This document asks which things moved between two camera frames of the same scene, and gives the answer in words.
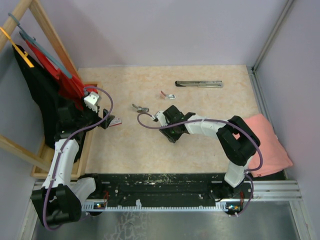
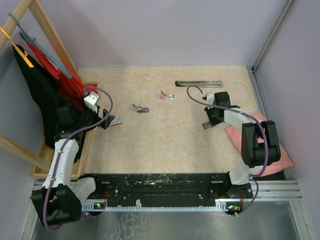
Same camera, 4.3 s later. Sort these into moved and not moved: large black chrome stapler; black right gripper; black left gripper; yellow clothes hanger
Moved: black right gripper
Not moved: large black chrome stapler; black left gripper; yellow clothes hanger
